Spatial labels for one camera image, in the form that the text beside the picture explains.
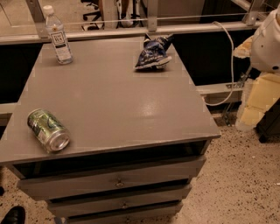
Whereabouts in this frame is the clear plastic water bottle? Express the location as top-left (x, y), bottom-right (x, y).
top-left (43, 5), bottom-right (73, 65)

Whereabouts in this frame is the white cable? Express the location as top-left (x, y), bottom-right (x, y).
top-left (203, 20), bottom-right (236, 107)

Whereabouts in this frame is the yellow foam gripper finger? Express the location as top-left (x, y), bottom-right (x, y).
top-left (235, 73), bottom-right (280, 131)

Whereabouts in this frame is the bottom grey drawer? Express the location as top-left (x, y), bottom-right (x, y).
top-left (67, 201), bottom-right (183, 224)

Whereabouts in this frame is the black shoe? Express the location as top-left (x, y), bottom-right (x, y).
top-left (0, 206), bottom-right (25, 224)

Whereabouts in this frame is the middle grey drawer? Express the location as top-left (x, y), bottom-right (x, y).
top-left (48, 181), bottom-right (191, 217)

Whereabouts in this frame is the black office chair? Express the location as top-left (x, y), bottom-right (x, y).
top-left (80, 0), bottom-right (102, 31)

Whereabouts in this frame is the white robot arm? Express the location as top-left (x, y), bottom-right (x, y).
top-left (234, 6), bottom-right (280, 131)

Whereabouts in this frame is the grey drawer cabinet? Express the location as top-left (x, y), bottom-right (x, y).
top-left (0, 36), bottom-right (222, 224)

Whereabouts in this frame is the grey metal railing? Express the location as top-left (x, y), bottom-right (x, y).
top-left (0, 0), bottom-right (280, 46)

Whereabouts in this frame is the blue chip bag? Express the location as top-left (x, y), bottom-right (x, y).
top-left (135, 34), bottom-right (174, 70)

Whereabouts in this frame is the green soda can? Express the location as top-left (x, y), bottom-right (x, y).
top-left (27, 108), bottom-right (70, 152)

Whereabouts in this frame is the grey drawer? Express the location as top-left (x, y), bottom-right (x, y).
top-left (67, 201), bottom-right (183, 224)
top-left (17, 156), bottom-right (206, 200)
top-left (48, 181), bottom-right (191, 217)

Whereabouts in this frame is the top grey drawer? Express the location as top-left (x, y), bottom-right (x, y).
top-left (17, 156), bottom-right (206, 200)

